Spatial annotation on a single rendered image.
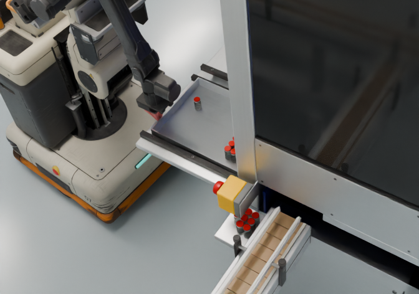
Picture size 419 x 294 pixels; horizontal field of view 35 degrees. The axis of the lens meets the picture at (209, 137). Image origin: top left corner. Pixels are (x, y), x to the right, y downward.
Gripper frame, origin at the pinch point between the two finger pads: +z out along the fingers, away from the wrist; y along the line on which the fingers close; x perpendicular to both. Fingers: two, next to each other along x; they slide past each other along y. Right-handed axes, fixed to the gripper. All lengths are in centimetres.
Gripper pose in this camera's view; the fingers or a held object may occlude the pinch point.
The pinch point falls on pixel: (159, 118)
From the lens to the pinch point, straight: 210.7
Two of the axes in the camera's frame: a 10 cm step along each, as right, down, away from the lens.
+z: 1.1, 6.3, 7.7
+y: 8.2, 3.8, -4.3
